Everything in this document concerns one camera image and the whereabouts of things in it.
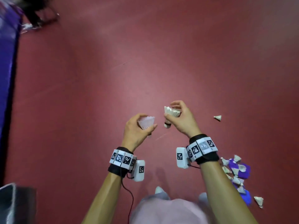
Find person's right forearm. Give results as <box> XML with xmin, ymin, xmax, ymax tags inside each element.
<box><xmin>200</xmin><ymin>161</ymin><xmax>259</xmax><ymax>224</ymax></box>

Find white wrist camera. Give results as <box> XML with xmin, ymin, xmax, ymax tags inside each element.
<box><xmin>131</xmin><ymin>160</ymin><xmax>146</xmax><ymax>182</ymax></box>
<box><xmin>176</xmin><ymin>147</ymin><xmax>191</xmax><ymax>170</ymax></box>

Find person's left hand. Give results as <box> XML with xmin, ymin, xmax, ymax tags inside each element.
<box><xmin>121</xmin><ymin>113</ymin><xmax>158</xmax><ymax>152</ymax></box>

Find black wristband with marker tiles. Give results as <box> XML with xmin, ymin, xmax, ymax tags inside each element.
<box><xmin>186</xmin><ymin>134</ymin><xmax>220</xmax><ymax>165</ymax></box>
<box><xmin>108</xmin><ymin>147</ymin><xmax>137</xmax><ymax>178</ymax></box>

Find white shuttlecocks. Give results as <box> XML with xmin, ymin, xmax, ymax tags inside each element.
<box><xmin>213</xmin><ymin>115</ymin><xmax>264</xmax><ymax>209</ymax></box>

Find person's pale shirt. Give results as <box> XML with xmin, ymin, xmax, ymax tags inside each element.
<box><xmin>130</xmin><ymin>196</ymin><xmax>211</xmax><ymax>224</ymax></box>

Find purple cloth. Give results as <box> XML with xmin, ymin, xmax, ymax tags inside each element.
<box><xmin>228</xmin><ymin>158</ymin><xmax>252</xmax><ymax>180</ymax></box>

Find person's right hand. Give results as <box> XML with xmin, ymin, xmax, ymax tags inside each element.
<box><xmin>164</xmin><ymin>100</ymin><xmax>202</xmax><ymax>139</ymax></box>

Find person's left forearm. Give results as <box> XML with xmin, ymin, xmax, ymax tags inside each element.
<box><xmin>82</xmin><ymin>172</ymin><xmax>122</xmax><ymax>224</ymax></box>

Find blue cloth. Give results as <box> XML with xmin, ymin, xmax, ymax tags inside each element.
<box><xmin>240</xmin><ymin>190</ymin><xmax>253</xmax><ymax>206</ymax></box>

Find shuttlecock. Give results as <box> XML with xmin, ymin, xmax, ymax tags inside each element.
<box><xmin>163</xmin><ymin>106</ymin><xmax>182</xmax><ymax>128</ymax></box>
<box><xmin>138</xmin><ymin>116</ymin><xmax>155</xmax><ymax>130</ymax></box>

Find person's grey trousers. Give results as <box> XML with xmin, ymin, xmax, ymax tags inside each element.
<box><xmin>142</xmin><ymin>192</ymin><xmax>172</xmax><ymax>201</ymax></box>

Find black metal stand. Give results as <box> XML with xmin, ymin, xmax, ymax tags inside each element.
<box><xmin>12</xmin><ymin>0</ymin><xmax>60</xmax><ymax>30</ymax></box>

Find blue printed barrier board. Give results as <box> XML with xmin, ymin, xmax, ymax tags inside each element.
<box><xmin>0</xmin><ymin>1</ymin><xmax>23</xmax><ymax>184</ymax></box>

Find clear plastic storage bin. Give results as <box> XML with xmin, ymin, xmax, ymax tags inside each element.
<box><xmin>0</xmin><ymin>183</ymin><xmax>37</xmax><ymax>224</ymax></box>

